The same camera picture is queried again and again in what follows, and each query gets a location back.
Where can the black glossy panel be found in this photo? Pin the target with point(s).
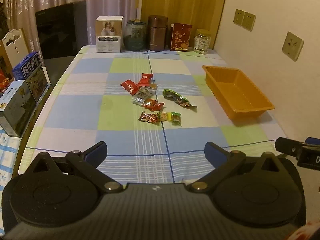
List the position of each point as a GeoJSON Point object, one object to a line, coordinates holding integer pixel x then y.
{"type": "Point", "coordinates": [56, 32]}

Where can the red wrapped candy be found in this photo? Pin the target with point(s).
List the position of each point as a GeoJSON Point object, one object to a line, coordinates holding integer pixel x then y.
{"type": "Point", "coordinates": [130, 86]}

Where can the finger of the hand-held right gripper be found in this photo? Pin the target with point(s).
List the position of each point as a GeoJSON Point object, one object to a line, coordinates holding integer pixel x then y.
{"type": "Point", "coordinates": [287, 146]}
{"type": "Point", "coordinates": [313, 140]}

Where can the clear silver snack packet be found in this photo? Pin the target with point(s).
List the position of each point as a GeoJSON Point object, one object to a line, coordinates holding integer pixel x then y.
{"type": "Point", "coordinates": [142, 95]}

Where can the red gift box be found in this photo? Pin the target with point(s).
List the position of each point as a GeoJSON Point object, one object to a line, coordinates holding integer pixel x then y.
{"type": "Point", "coordinates": [180, 37]}

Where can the small green candy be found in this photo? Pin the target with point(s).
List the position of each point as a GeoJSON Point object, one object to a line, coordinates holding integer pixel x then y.
{"type": "Point", "coordinates": [176, 118]}

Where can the red candy with white print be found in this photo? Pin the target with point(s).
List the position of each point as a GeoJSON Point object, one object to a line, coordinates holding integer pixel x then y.
{"type": "Point", "coordinates": [147, 79]}

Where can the checked tablecloth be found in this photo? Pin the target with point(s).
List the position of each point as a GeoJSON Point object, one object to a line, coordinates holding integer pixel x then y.
{"type": "Point", "coordinates": [75, 110]}

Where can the blue white patterned cloth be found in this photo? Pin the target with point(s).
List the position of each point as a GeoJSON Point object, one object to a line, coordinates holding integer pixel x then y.
{"type": "Point", "coordinates": [7, 155]}

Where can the red and white clothing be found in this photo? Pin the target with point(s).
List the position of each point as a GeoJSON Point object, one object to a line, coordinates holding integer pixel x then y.
{"type": "Point", "coordinates": [306, 231]}

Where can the glass jar with dark lid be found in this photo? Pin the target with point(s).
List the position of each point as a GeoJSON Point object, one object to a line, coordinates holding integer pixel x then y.
{"type": "Point", "coordinates": [135, 36]}

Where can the blue milk carton box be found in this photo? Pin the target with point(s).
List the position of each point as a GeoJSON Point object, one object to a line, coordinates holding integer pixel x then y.
{"type": "Point", "coordinates": [31, 75]}

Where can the small tan candy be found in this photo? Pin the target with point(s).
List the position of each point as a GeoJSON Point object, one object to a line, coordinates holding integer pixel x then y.
{"type": "Point", "coordinates": [154, 87]}

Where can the brown red snack packet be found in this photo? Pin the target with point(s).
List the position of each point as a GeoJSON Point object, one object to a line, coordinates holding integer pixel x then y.
{"type": "Point", "coordinates": [149, 117]}

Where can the dark grey panel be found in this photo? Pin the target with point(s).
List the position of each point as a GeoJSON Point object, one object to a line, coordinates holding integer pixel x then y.
{"type": "Point", "coordinates": [81, 25]}

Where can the white cardboard box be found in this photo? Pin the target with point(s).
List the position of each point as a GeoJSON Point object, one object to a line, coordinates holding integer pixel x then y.
{"type": "Point", "coordinates": [109, 33]}

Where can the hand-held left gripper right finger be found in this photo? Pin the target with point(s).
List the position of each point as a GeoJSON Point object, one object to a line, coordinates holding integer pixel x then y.
{"type": "Point", "coordinates": [212, 152]}

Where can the orange plastic tray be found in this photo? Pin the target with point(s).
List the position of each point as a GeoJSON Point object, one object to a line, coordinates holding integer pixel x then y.
{"type": "Point", "coordinates": [235, 92]}

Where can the brown metal thermos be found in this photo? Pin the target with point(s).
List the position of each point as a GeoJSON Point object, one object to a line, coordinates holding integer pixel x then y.
{"type": "Point", "coordinates": [157, 33]}

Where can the red orange snack packet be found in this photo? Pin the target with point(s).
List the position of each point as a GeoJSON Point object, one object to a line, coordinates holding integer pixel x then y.
{"type": "Point", "coordinates": [152, 105]}

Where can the red package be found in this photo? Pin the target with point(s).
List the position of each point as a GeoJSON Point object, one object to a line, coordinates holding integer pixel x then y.
{"type": "Point", "coordinates": [3, 81]}

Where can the beige wall data socket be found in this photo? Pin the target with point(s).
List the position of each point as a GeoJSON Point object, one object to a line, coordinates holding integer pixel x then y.
{"type": "Point", "coordinates": [292, 46]}

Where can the beige wall power socket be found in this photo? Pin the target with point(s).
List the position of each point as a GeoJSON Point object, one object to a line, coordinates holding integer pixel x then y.
{"type": "Point", "coordinates": [249, 21]}
{"type": "Point", "coordinates": [238, 17]}

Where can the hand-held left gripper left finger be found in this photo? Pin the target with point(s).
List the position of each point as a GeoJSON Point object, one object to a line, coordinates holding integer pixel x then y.
{"type": "Point", "coordinates": [96, 152]}

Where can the wooden panel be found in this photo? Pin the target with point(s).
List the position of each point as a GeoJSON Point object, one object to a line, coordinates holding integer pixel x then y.
{"type": "Point", "coordinates": [182, 0]}

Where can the white chair back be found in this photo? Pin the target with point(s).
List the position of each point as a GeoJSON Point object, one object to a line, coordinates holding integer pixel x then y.
{"type": "Point", "coordinates": [16, 45]}

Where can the blue and white carton box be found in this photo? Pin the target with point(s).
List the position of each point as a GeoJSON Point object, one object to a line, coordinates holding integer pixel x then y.
{"type": "Point", "coordinates": [17, 107]}

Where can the small yellow candy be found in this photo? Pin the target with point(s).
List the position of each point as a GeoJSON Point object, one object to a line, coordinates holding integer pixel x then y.
{"type": "Point", "coordinates": [165, 116]}

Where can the long green snack packet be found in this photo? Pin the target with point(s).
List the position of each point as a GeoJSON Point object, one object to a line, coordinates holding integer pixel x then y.
{"type": "Point", "coordinates": [177, 98]}

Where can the plastic jar of cashews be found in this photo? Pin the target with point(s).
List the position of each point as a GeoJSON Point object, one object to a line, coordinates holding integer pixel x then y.
{"type": "Point", "coordinates": [202, 42]}

